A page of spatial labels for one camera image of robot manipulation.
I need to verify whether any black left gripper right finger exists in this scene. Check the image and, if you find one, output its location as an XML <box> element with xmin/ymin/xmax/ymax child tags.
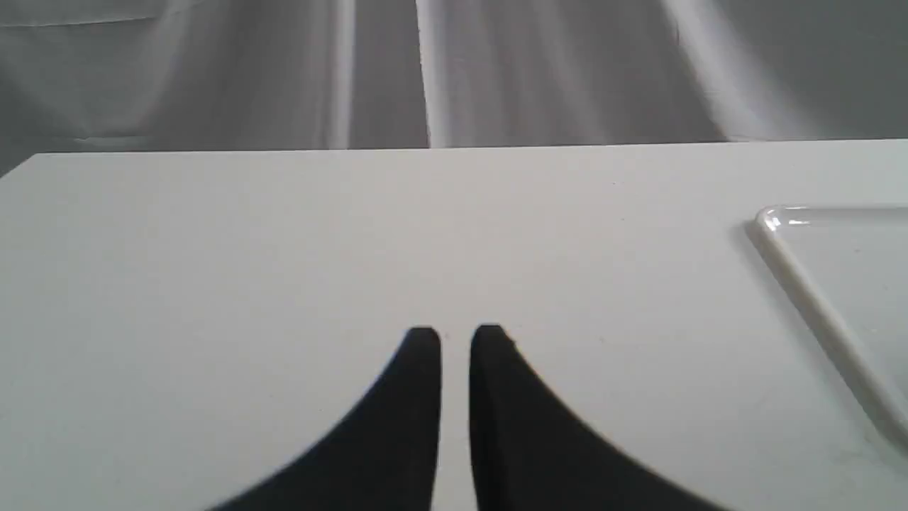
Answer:
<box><xmin>468</xmin><ymin>324</ymin><xmax>716</xmax><ymax>510</ymax></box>

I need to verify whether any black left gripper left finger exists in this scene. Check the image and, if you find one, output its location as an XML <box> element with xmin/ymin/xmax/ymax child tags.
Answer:
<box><xmin>218</xmin><ymin>327</ymin><xmax>442</xmax><ymax>510</ymax></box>

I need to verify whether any white plastic tray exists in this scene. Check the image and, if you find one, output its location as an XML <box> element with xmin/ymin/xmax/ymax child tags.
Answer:
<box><xmin>751</xmin><ymin>204</ymin><xmax>907</xmax><ymax>449</ymax></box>

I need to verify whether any grey backdrop cloth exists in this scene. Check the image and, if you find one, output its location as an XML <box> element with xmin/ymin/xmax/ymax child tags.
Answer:
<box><xmin>1</xmin><ymin>1</ymin><xmax>907</xmax><ymax>172</ymax></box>

